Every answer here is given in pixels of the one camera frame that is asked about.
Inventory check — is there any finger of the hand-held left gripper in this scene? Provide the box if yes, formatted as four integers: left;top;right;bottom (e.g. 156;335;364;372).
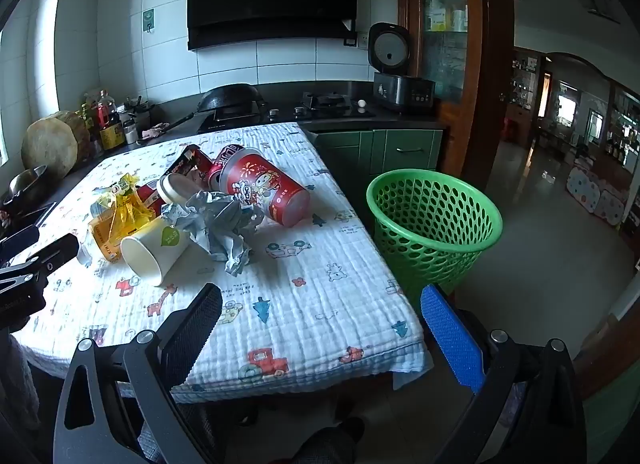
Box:
0;233;81;295
0;225;41;265

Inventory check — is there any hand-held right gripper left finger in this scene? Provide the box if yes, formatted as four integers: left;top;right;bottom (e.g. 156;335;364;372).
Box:
52;283;223;464

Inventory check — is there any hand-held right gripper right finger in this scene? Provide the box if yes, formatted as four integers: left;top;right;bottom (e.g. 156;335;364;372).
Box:
420;283;588;464

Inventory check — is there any yellow snack wrapper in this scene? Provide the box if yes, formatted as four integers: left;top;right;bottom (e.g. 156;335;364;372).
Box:
89;173;158;264

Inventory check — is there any white paper cup green leaf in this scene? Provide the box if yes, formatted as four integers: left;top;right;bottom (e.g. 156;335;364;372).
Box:
120;217;193;287

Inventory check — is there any green plastic basket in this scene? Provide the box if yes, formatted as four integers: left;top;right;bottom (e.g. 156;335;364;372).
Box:
366;169;503;297

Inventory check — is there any grey paper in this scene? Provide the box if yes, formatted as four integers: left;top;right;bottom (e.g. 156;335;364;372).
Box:
161;190;266;277

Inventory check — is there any small white cup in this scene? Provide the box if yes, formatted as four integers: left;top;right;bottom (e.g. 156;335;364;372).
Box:
156;173;202;206

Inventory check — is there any red snack packet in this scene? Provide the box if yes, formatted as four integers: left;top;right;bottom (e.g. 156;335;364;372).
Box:
135;144;213;205

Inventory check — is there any large red paper cup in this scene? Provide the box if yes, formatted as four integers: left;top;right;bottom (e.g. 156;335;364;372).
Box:
218;147;312;229

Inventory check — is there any red soda can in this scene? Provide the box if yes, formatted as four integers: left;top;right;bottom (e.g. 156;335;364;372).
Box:
207;144;246;192

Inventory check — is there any person's left forearm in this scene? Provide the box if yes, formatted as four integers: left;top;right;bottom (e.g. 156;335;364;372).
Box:
0;333;41;425

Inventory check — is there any metal bowl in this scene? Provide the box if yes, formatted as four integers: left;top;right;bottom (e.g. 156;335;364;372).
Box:
2;165;51;208

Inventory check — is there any round wooden chopping block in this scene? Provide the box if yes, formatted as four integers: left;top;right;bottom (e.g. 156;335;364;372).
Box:
21;110;92;182

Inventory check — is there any white printed blanket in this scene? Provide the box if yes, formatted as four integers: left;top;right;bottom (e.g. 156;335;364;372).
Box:
10;121;433;405

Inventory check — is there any dark sauce bottle yellow label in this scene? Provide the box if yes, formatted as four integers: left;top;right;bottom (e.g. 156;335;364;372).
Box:
97;90;124;150

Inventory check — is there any utensil holder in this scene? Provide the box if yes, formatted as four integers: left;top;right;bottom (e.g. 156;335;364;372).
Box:
122;96;154;131

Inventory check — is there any person's leg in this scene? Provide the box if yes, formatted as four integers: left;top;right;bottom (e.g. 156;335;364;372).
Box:
292;416;367;464

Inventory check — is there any green kitchen cabinet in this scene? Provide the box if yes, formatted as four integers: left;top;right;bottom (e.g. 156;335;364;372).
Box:
305;128;446;190

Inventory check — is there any colourful play fence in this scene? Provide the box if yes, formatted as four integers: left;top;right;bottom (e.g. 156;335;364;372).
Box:
565;164;627;228

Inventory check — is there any black wok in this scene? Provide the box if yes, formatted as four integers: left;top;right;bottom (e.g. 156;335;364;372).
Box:
165;83;268;131

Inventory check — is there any grey rice cooker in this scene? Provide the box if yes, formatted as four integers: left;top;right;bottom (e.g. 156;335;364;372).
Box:
367;22;436;112

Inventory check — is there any black gas stove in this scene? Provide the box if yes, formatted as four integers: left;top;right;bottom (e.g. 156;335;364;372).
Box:
197;92;376;133

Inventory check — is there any wooden glass door cabinet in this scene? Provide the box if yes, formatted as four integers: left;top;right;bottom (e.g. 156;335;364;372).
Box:
397;0;516;190

